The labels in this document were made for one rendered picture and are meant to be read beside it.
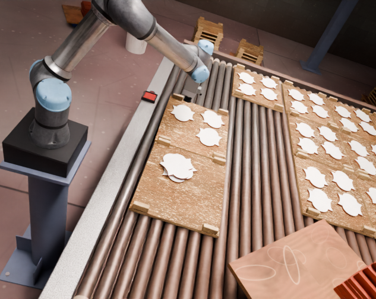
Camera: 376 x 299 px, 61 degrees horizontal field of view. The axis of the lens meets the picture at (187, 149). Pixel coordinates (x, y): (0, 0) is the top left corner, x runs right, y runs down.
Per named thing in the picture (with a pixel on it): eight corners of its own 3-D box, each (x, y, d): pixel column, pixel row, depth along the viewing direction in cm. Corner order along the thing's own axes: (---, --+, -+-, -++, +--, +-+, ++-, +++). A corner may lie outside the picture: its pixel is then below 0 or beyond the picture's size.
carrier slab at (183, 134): (154, 142, 149) (154, 139, 148) (169, 98, 181) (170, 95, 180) (224, 164, 152) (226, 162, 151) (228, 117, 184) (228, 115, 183)
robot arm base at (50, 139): (19, 137, 122) (20, 117, 115) (43, 117, 133) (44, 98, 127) (56, 154, 122) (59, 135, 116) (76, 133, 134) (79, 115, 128)
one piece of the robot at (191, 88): (208, 76, 149) (197, 105, 159) (211, 69, 156) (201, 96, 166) (188, 69, 149) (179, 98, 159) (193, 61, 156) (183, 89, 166)
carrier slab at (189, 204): (128, 210, 118) (128, 207, 117) (154, 142, 149) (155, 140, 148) (217, 238, 120) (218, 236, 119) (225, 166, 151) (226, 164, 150)
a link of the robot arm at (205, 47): (194, 37, 144) (210, 38, 148) (188, 59, 151) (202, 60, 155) (202, 46, 140) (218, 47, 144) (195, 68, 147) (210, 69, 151)
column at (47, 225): (-3, 280, 173) (-26, 171, 117) (31, 222, 202) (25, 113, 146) (68, 296, 177) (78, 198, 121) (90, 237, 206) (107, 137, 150)
